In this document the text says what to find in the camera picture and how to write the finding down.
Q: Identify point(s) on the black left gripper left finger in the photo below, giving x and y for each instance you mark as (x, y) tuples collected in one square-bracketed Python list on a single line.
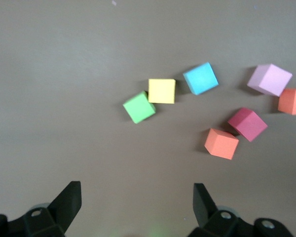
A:
[(64, 209)]

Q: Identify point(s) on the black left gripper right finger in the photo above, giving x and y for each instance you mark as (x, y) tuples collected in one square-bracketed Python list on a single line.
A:
[(204, 207)]

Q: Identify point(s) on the orange foam block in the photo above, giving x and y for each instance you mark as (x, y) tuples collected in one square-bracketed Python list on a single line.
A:
[(293, 101), (221, 144)]

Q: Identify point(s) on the crimson foam block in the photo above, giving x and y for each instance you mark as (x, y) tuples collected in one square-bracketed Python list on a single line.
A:
[(247, 124)]

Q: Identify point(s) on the pink foam block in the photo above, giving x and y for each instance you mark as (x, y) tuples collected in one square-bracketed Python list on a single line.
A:
[(270, 79)]

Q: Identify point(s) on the brown table cover mat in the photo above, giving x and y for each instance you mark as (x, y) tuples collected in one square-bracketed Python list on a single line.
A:
[(64, 98)]

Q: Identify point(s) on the green foam block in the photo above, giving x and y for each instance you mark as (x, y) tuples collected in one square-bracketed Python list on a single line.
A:
[(139, 107)]

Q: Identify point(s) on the yellow foam block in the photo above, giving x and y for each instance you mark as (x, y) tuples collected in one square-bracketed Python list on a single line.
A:
[(161, 90)]

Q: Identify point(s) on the blue foam block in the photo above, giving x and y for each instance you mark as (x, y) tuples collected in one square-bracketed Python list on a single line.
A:
[(201, 78)]

